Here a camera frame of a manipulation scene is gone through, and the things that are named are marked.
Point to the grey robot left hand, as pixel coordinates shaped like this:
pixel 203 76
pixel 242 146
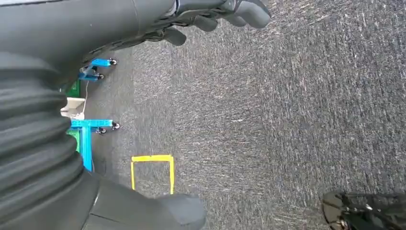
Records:
pixel 79 25

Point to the small black caster wheel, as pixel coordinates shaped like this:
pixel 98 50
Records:
pixel 113 61
pixel 115 126
pixel 100 76
pixel 101 130

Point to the green plastic crate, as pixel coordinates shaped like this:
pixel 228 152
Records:
pixel 74 90

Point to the white box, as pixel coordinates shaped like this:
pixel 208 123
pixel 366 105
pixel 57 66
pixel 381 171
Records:
pixel 72 106

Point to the ribbed grey left arm sleeve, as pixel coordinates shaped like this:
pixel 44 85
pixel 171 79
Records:
pixel 31 133

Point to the yellow floor tape square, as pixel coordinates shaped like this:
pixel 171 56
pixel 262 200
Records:
pixel 171 174

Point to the black robot foot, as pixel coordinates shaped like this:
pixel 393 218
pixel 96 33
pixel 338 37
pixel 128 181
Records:
pixel 364 212

